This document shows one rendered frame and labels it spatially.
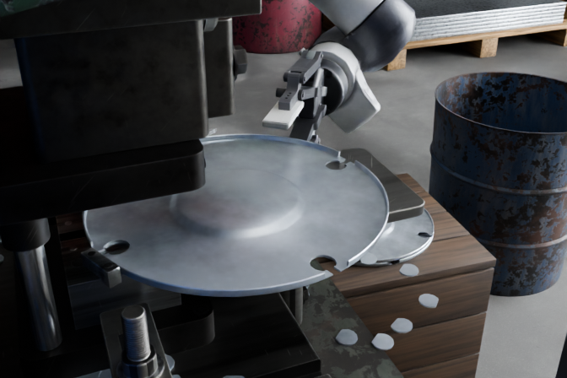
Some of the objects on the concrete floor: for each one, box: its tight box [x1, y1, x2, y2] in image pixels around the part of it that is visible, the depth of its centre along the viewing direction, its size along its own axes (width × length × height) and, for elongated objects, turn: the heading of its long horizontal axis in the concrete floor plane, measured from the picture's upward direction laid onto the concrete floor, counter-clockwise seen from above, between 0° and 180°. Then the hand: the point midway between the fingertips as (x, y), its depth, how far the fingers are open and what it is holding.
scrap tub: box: [429, 72, 567, 297], centre depth 181 cm, size 42×42×48 cm
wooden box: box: [316, 173, 496, 378], centre depth 149 cm, size 40×38×35 cm
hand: (282, 141), depth 77 cm, fingers open, 6 cm apart
